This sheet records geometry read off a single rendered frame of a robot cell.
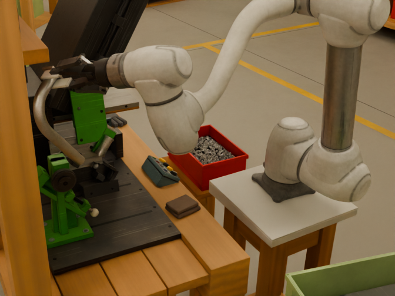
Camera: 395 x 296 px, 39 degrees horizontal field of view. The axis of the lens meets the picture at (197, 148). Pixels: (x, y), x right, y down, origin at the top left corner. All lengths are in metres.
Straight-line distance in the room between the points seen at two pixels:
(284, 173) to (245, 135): 2.48
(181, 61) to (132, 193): 0.83
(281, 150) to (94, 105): 0.67
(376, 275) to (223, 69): 0.78
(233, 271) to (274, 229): 0.24
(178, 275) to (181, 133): 0.50
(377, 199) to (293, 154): 1.98
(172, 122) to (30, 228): 0.42
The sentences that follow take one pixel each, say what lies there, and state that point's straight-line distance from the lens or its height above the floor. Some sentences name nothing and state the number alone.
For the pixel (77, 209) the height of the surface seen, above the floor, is 0.99.
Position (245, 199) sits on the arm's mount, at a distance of 2.05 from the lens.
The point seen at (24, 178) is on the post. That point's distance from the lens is 1.33.
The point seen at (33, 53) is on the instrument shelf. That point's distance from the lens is 1.53.
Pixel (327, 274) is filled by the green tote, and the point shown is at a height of 0.94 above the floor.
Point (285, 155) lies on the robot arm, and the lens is 1.98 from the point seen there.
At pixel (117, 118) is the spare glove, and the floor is 0.92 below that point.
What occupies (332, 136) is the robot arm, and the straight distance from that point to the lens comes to 1.83.
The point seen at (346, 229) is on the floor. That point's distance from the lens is 3.55.
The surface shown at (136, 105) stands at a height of 1.12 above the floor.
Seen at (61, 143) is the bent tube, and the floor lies 1.28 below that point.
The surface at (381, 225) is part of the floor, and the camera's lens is 3.66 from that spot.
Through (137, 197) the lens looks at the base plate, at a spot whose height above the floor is 0.90.
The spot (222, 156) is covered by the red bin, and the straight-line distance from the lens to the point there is 2.34.
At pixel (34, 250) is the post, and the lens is 1.44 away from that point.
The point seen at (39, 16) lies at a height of 0.73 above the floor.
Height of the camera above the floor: 2.02
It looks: 28 degrees down
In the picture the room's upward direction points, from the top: 2 degrees clockwise
